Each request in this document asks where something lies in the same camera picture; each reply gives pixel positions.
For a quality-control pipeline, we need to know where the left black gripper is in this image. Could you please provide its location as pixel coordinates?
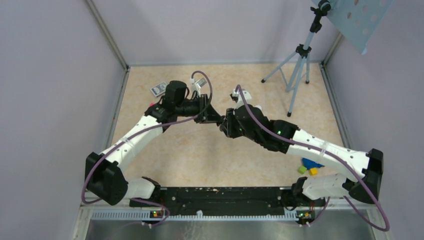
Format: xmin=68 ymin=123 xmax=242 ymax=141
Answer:
xmin=175 ymin=93 xmax=224 ymax=124

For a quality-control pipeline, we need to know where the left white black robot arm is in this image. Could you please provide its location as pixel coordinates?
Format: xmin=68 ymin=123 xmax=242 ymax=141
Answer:
xmin=84 ymin=80 xmax=224 ymax=206

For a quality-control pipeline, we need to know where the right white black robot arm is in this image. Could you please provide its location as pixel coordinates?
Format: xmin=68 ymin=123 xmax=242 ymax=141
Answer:
xmin=219 ymin=106 xmax=384 ymax=206

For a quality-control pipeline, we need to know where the grey playing card box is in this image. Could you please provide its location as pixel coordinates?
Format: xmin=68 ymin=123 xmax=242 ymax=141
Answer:
xmin=150 ymin=81 xmax=168 ymax=98

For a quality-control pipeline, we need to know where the green cube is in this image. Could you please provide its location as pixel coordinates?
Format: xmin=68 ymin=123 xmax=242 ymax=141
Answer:
xmin=297 ymin=165 xmax=308 ymax=175

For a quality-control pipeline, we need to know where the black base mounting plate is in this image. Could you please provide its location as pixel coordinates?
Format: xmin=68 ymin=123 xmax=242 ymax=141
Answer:
xmin=149 ymin=186 xmax=326 ymax=217

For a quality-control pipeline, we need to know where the yellow cube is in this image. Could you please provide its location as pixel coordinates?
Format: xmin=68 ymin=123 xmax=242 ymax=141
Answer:
xmin=308 ymin=167 xmax=318 ymax=176

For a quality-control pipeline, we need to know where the perforated grey metal plate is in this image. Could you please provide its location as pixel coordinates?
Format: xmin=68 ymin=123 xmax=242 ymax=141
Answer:
xmin=312 ymin=0 xmax=394 ymax=55

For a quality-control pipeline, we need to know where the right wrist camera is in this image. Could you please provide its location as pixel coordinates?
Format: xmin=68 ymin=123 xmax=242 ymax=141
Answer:
xmin=230 ymin=88 xmax=252 ymax=109

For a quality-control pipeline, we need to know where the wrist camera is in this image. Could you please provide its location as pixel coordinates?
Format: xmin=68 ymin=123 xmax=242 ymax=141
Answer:
xmin=189 ymin=77 xmax=208 ymax=96
xmin=230 ymin=88 xmax=252 ymax=109

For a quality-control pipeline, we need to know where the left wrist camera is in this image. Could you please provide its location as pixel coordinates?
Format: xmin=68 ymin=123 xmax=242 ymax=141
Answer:
xmin=189 ymin=77 xmax=208 ymax=96

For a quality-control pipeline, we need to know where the grey camera tripod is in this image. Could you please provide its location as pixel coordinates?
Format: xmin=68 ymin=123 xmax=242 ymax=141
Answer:
xmin=260 ymin=0 xmax=332 ymax=117

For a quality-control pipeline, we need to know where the white cable duct rail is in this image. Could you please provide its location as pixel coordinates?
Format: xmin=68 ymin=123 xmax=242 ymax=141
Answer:
xmin=91 ymin=209 xmax=299 ymax=222

